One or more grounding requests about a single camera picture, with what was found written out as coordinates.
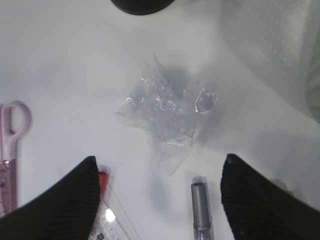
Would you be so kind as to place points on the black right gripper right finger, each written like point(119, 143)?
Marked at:
point(257, 209)

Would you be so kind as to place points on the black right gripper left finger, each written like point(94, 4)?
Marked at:
point(66, 211)

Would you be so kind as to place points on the clear plastic sheet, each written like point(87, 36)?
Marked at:
point(171, 108)

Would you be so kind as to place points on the gold glitter pen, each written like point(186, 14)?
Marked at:
point(280, 184)

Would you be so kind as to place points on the clear plastic ruler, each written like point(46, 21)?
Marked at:
point(112, 222)

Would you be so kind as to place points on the red glitter pen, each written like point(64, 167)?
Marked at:
point(103, 182)

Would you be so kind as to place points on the silver glitter pen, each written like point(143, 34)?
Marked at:
point(201, 209)

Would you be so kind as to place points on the green plastic woven basket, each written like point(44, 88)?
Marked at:
point(275, 40)

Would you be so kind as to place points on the black mesh pen holder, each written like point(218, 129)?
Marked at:
point(141, 7)

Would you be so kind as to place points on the pink scissors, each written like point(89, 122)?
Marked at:
point(9, 141)

